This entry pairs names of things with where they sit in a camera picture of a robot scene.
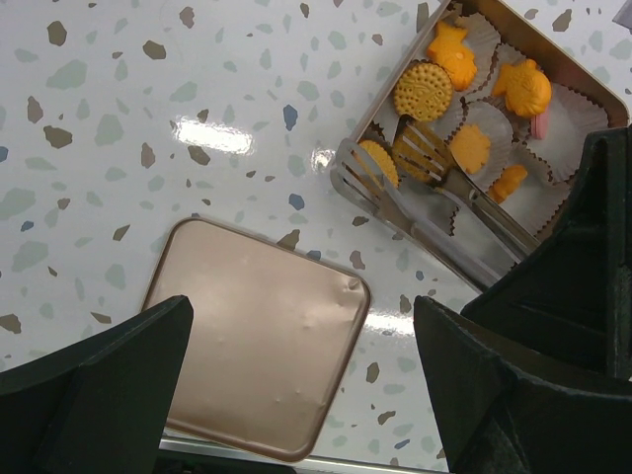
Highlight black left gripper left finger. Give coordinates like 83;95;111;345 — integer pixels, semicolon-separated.
1;295;194;473

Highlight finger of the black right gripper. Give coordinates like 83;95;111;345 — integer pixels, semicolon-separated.
461;127;631;380

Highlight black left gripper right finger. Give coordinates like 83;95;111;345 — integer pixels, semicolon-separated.
414;296;631;473

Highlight orange flower cookie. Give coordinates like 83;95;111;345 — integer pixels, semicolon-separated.
488;164;528;203
449;124;491;175

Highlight gold square cookie tin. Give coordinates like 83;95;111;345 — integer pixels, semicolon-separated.
349;1;630;277

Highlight pink round cookie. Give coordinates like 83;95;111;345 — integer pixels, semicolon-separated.
530;113;549;140

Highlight metal serving tongs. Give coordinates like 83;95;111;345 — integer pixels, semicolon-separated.
331;119;539;291

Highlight gold square tin lid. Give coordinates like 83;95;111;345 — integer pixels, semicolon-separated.
144;218;371;462

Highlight round sandwich cookie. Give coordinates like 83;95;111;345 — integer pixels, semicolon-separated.
492;59;552;119
359;140;400;188
392;124;450;186
393;61;453;121

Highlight round sandwich cookie top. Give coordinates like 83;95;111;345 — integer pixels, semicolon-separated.
492;59;552;119

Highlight orange fish shaped cookie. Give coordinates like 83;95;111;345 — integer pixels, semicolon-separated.
426;21;478;92

